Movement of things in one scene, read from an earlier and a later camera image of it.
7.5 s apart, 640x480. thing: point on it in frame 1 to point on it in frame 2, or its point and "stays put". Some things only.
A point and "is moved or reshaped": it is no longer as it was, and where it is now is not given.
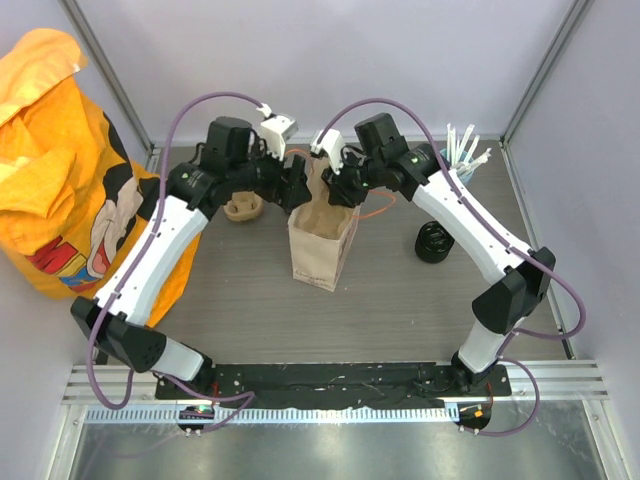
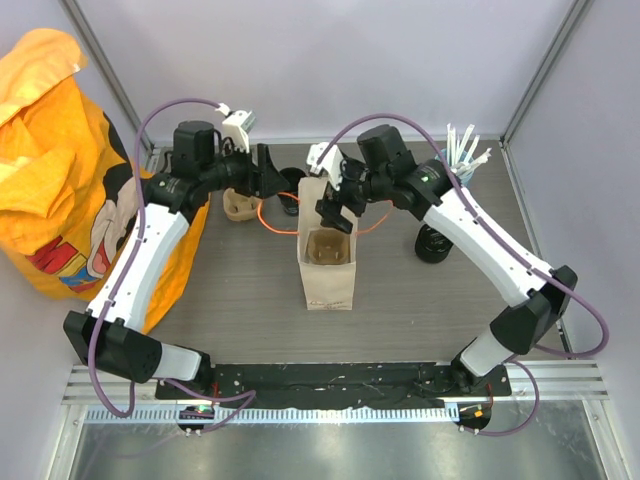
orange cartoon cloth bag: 67,187 stays put
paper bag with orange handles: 321,262 is moved or reshaped
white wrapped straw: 451,144 stays put
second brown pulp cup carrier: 244,206 stays put
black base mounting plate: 420,385 stays put
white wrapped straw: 471,150 stays put
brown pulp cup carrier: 321,217 is moved or reshaped
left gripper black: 287,193 to 261,180
